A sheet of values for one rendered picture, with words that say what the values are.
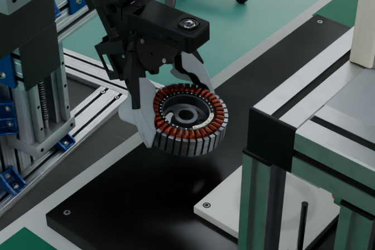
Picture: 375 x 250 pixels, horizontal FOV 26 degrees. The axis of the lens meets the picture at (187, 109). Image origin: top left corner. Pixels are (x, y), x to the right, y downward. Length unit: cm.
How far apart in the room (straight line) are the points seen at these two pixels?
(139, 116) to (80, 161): 96
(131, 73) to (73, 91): 119
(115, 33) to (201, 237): 29
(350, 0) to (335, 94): 87
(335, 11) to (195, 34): 56
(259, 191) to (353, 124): 12
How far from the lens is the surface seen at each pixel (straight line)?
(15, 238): 107
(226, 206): 105
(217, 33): 281
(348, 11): 151
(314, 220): 104
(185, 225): 104
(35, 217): 110
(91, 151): 201
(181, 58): 108
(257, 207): 75
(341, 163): 63
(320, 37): 139
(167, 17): 101
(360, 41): 71
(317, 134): 64
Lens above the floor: 152
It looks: 38 degrees down
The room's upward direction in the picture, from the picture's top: straight up
